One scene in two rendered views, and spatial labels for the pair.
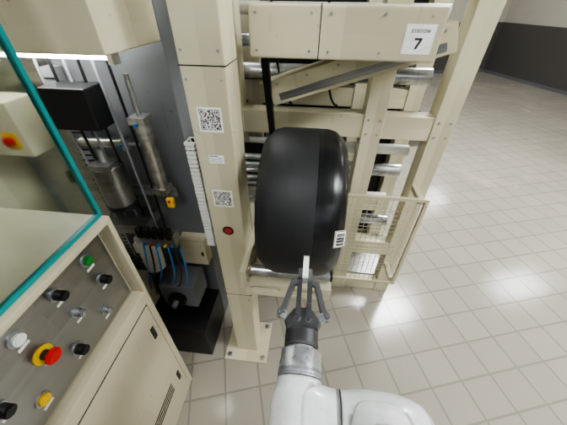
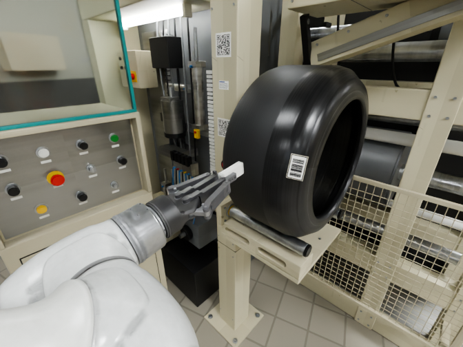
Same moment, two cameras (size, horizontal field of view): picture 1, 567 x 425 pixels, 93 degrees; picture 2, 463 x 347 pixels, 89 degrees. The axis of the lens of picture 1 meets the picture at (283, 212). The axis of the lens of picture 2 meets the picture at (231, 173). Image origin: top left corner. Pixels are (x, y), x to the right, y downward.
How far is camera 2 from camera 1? 51 cm
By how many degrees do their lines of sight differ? 35
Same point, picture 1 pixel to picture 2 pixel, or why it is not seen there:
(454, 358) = not seen: outside the picture
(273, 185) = (247, 97)
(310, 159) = (293, 76)
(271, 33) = not seen: outside the picture
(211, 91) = (226, 16)
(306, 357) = (137, 214)
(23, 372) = (38, 178)
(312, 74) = (355, 30)
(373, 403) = (126, 275)
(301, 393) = (93, 232)
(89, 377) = (76, 219)
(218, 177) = (222, 104)
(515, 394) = not seen: outside the picture
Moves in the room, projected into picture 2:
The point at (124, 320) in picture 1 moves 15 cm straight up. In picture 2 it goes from (122, 201) to (116, 170)
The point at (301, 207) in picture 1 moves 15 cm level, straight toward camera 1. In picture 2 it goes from (262, 119) to (222, 130)
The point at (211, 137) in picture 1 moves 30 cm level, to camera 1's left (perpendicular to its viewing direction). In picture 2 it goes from (222, 62) to (167, 62)
